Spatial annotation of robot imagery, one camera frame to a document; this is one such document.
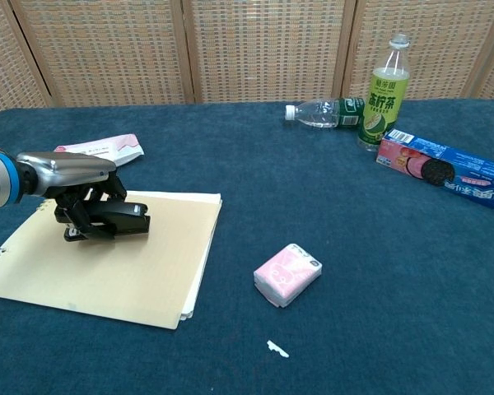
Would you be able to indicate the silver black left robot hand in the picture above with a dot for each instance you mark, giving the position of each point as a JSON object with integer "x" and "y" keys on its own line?
{"x": 66, "y": 170}

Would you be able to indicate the black stapler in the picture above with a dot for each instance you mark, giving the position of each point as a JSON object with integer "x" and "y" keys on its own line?
{"x": 125, "y": 218}

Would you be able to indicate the pink white wet wipes pack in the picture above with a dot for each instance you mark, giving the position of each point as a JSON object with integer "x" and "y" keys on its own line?
{"x": 119, "y": 148}

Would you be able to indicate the tan spiral notebook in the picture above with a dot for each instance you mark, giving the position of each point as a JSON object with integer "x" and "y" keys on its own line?
{"x": 148, "y": 271}

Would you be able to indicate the woven wooden folding screen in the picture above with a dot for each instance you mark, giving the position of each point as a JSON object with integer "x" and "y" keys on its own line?
{"x": 267, "y": 49}

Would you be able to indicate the pink pocket tissue pack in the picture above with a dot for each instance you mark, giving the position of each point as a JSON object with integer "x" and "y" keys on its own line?
{"x": 286, "y": 273}

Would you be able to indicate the clear water bottle green label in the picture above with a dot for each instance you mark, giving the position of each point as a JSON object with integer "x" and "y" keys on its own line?
{"x": 319, "y": 114}

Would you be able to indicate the white paper scrap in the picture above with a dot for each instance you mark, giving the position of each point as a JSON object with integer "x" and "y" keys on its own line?
{"x": 276, "y": 349}

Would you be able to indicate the green lemon tea bottle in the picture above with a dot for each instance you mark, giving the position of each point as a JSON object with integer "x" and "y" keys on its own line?
{"x": 385, "y": 103}

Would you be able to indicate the blue table cloth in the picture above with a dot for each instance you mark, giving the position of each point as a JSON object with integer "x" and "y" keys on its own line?
{"x": 395, "y": 288}

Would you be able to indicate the blue sandwich cookie box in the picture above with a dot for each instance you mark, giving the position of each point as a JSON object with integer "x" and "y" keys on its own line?
{"x": 448, "y": 170}

